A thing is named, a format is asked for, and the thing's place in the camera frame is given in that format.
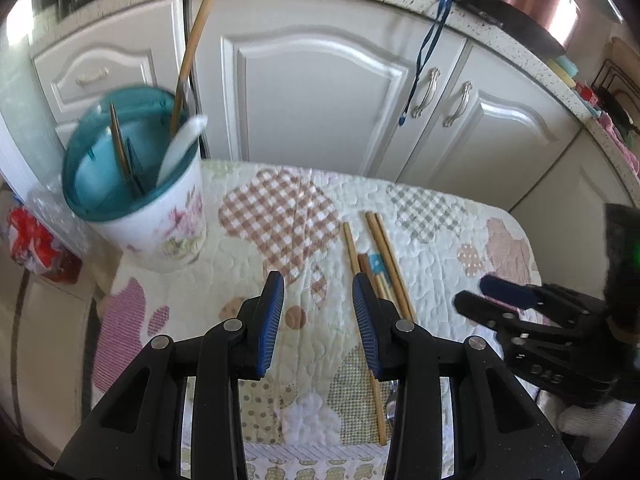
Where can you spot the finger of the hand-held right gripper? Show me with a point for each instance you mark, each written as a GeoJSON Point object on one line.
{"type": "Point", "coordinates": [502, 288]}
{"type": "Point", "coordinates": [480, 310]}

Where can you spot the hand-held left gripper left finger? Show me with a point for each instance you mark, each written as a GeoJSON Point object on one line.
{"type": "Point", "coordinates": [267, 330]}

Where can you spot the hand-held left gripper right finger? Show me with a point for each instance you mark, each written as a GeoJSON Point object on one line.
{"type": "Point", "coordinates": [367, 330]}

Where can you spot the blue patterned chopstick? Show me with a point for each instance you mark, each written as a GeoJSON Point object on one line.
{"type": "Point", "coordinates": [375, 265]}

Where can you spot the brown chopstick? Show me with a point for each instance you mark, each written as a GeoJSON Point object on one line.
{"type": "Point", "coordinates": [364, 262]}

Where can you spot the metal spoon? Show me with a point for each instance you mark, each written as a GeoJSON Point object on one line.
{"type": "Point", "coordinates": [392, 405]}

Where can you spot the bamboo chopstick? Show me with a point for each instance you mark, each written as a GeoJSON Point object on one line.
{"type": "Point", "coordinates": [350, 247]}
{"type": "Point", "coordinates": [380, 250]}
{"type": "Point", "coordinates": [392, 255]}
{"type": "Point", "coordinates": [197, 50]}

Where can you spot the floral utensil holder teal rim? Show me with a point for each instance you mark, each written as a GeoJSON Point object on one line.
{"type": "Point", "coordinates": [160, 225]}

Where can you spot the white ceramic spoon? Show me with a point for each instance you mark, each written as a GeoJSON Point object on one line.
{"type": "Point", "coordinates": [180, 145]}

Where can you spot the gold slender utensil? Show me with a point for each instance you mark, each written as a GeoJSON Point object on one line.
{"type": "Point", "coordinates": [122, 150]}

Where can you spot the person's right hand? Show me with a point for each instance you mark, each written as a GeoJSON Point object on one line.
{"type": "Point", "coordinates": [592, 420]}

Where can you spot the patchwork quilted mat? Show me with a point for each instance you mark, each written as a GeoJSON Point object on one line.
{"type": "Point", "coordinates": [310, 210]}

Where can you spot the narrow white cabinet door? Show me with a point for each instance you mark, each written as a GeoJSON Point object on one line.
{"type": "Point", "coordinates": [505, 140]}

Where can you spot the pink and red cloths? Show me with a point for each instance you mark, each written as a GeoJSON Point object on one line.
{"type": "Point", "coordinates": [610, 125]}

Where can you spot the stack of coloured sponges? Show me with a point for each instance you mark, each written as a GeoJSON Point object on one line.
{"type": "Point", "coordinates": [562, 71]}

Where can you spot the red plastic bag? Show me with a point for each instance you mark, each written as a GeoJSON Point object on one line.
{"type": "Point", "coordinates": [35, 245]}

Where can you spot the wide white cabinet door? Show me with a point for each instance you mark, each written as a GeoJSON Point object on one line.
{"type": "Point", "coordinates": [320, 85]}

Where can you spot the clear plastic bag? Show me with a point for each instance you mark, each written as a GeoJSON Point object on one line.
{"type": "Point", "coordinates": [47, 210]}

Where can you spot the black induction cooker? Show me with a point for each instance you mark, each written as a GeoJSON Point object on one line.
{"type": "Point", "coordinates": [515, 27]}

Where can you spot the white drawer front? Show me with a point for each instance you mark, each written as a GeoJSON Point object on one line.
{"type": "Point", "coordinates": [110, 60]}

